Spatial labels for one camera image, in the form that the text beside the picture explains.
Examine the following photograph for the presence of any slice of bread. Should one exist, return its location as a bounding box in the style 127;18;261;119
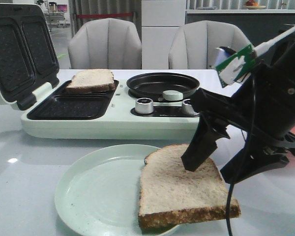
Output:
138;144;228;229
66;69;116;93

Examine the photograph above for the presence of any right silver control knob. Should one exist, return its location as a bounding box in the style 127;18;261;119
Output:
181;99;199;116

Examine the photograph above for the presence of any black camera cable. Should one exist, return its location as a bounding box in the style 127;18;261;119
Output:
225;18;295;236

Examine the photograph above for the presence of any left silver control knob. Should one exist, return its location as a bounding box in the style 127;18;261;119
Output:
135;97;154;115

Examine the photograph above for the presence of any green wrist camera board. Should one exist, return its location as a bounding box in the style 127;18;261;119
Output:
209;44;256;88

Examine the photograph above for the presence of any black round frying pan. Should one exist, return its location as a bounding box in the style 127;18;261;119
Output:
126;72;200;101

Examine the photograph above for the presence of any fruit plate on counter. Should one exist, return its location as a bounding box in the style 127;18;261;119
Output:
243;0;266;10

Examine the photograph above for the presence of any white cabinet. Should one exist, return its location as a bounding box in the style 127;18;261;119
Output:
141;0;186;69

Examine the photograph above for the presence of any mint green breakfast maker base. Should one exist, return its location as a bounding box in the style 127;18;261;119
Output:
21;79;199;140

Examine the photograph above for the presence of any mint green round plate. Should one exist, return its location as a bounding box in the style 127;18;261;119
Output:
55;144;180;236

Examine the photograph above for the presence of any breakfast maker hinged lid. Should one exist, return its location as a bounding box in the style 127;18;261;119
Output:
0;3;59;110

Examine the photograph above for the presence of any silver control knob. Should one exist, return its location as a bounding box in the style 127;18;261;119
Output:
135;97;154;115
181;99;199;116

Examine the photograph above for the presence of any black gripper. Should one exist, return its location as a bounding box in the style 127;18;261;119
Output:
181;42;295;183

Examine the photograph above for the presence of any right grey upholstered chair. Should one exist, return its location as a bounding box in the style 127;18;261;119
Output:
168;20;251;69

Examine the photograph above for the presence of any grey upholstered chair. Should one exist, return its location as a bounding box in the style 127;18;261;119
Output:
168;20;251;69
68;18;142;69

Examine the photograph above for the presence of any left grey upholstered chair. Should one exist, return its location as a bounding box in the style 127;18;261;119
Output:
68;18;142;69

